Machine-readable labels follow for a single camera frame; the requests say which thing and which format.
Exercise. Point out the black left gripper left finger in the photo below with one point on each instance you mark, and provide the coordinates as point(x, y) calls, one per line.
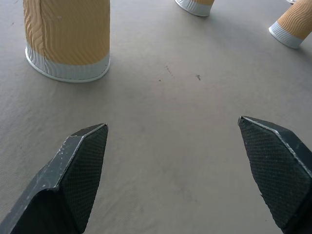
point(73, 175)

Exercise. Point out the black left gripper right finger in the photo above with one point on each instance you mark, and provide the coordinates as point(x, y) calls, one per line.
point(275, 170)

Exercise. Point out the tan ribbed paper cup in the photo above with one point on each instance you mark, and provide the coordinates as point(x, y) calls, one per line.
point(197, 6)
point(68, 36)
point(292, 26)

